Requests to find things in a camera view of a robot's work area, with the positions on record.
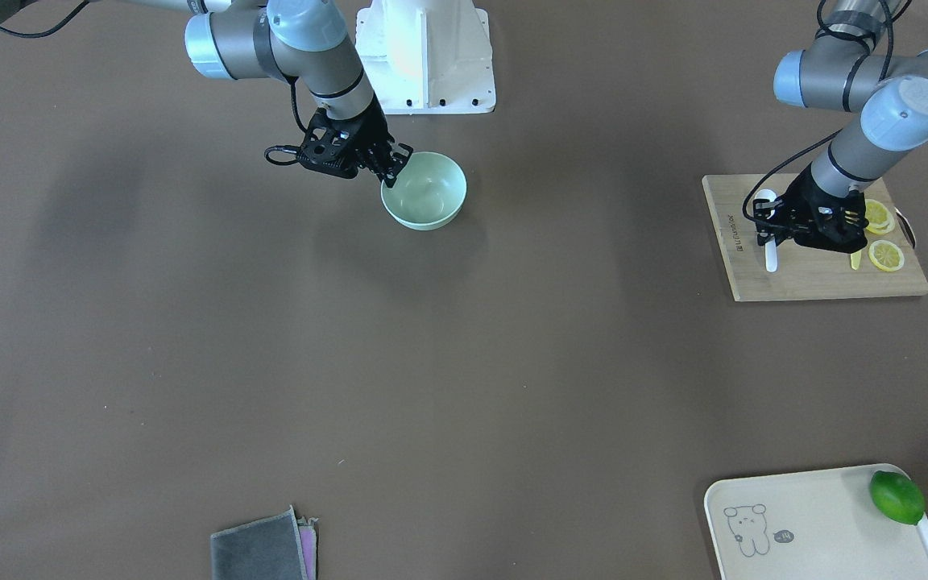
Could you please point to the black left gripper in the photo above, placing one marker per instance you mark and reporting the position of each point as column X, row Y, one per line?
column 805, row 196

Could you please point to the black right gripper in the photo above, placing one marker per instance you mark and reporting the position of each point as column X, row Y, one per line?
column 370, row 134

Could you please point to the light green bowl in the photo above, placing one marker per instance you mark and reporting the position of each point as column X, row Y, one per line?
column 427, row 193

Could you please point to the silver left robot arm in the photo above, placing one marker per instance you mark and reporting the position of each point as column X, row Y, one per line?
column 850, row 66

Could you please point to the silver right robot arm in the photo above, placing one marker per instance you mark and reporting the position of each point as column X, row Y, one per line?
column 300, row 42

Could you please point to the bamboo cutting board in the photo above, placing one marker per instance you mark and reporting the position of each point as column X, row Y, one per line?
column 802, row 273

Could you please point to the upper lemon slice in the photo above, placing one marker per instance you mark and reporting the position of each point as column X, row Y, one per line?
column 880, row 219

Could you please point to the lemon slice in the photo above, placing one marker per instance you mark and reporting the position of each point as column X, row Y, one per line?
column 886, row 256
column 880, row 219

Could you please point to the lower lemon slice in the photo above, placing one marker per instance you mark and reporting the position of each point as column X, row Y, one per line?
column 886, row 256

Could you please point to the green lime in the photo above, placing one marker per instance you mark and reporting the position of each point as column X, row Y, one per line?
column 897, row 497

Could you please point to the cream rabbit tray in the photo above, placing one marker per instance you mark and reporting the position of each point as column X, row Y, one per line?
column 818, row 524

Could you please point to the grey folded cloth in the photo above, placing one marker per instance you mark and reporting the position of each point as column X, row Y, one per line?
column 283, row 546

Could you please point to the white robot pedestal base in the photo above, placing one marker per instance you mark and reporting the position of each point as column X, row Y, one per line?
column 428, row 57

